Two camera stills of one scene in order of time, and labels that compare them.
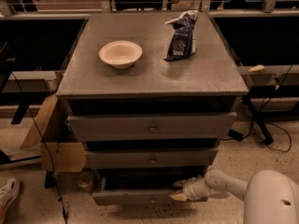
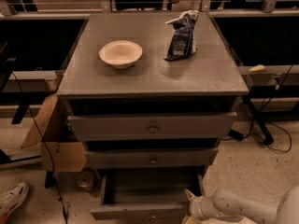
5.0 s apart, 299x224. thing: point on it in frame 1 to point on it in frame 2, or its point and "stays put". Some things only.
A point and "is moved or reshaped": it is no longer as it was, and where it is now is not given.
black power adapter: [235, 134] stays put
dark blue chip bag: [181, 44] stays put
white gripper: [189, 189] to [196, 207]
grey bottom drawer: [142, 187] is moved or reshaped
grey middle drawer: [150, 158] stays put
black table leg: [267, 138] stays put
